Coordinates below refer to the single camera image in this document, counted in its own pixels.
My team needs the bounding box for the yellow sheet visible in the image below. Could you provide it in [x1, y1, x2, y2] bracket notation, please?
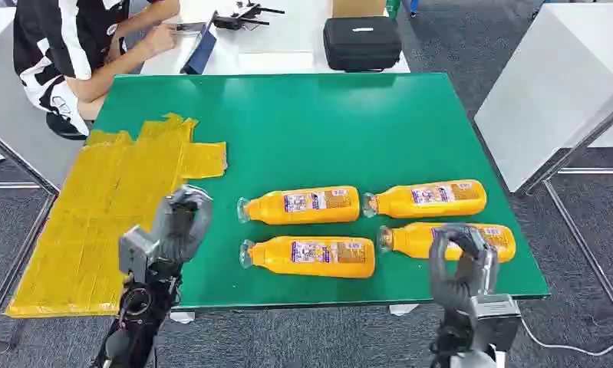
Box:
[5, 112, 229, 320]

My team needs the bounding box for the green table mat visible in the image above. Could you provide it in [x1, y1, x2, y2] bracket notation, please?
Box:
[91, 72, 551, 311]

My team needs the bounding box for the orange drink bottle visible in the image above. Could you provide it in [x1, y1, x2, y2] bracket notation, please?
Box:
[377, 222, 517, 264]
[362, 179, 488, 220]
[239, 235, 376, 280]
[236, 186, 361, 226]

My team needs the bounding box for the white desk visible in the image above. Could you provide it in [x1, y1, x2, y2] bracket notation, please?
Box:
[140, 0, 412, 77]

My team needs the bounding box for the blue tablet cover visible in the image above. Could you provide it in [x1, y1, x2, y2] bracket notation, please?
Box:
[180, 11, 219, 76]

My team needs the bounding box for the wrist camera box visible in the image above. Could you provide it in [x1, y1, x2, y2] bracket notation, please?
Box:
[118, 225, 160, 279]
[470, 293, 522, 353]

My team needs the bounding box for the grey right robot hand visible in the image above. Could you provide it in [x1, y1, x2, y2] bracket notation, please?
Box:
[427, 223, 500, 327]

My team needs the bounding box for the white table with metal legs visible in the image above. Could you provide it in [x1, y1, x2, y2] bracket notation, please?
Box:
[473, 2, 613, 314]
[0, 7, 86, 342]

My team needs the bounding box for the black carry case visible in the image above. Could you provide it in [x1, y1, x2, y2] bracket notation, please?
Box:
[322, 16, 404, 73]

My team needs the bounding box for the cardboard box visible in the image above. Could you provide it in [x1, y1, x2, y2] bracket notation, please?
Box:
[331, 0, 387, 19]

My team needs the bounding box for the white floor cable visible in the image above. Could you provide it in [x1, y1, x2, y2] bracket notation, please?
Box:
[518, 317, 613, 358]

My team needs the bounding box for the person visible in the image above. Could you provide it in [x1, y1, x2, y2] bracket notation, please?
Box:
[12, 0, 182, 141]

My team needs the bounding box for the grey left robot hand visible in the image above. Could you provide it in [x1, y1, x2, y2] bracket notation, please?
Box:
[150, 184, 214, 265]

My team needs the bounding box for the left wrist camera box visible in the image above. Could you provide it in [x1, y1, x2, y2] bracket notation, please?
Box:
[118, 225, 160, 279]

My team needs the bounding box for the person's right hand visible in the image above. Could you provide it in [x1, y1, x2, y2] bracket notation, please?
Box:
[147, 24, 179, 55]

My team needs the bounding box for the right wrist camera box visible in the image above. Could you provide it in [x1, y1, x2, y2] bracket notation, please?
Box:
[470, 293, 522, 353]

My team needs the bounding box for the black remote controller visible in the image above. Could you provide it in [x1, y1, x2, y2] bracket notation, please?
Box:
[213, 0, 286, 31]

